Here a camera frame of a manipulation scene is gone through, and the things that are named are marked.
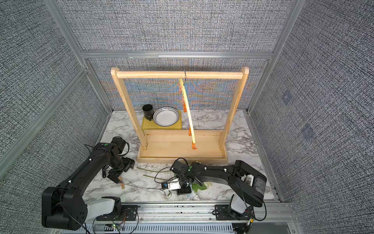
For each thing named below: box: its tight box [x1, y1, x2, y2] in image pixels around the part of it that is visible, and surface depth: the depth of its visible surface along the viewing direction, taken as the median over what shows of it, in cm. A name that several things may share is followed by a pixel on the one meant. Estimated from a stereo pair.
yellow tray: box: [141, 110, 183, 130], surface depth 109 cm
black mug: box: [142, 103, 155, 121], surface depth 112 cm
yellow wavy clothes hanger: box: [179, 70, 196, 145], surface depth 61 cm
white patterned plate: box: [152, 106, 180, 127], surface depth 116 cm
